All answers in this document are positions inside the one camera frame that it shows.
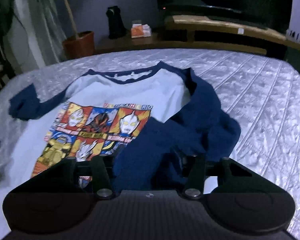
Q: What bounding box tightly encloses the large black television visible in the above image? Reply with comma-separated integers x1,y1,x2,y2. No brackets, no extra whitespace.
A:
157,0,292,34

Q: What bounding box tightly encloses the orange tissue box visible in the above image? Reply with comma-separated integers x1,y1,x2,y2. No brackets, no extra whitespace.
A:
130,24,152,38

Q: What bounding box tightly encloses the black speaker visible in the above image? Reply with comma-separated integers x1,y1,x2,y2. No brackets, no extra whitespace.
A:
106,5,128,40

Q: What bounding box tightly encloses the potted tree in red pot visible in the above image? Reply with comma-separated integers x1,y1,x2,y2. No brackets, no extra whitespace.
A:
18,0,96,61

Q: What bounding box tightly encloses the blue raglan graphic shirt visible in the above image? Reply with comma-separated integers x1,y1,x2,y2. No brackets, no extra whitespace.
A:
0,61,242,240

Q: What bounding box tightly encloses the silver quilted bedspread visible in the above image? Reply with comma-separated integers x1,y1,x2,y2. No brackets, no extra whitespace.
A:
0,49,300,239

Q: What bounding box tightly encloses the wooden TV stand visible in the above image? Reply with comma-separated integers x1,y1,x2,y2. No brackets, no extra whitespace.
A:
95,15,300,72

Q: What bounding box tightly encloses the grey curtain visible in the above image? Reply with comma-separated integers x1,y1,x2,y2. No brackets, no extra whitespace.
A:
28,0,66,66

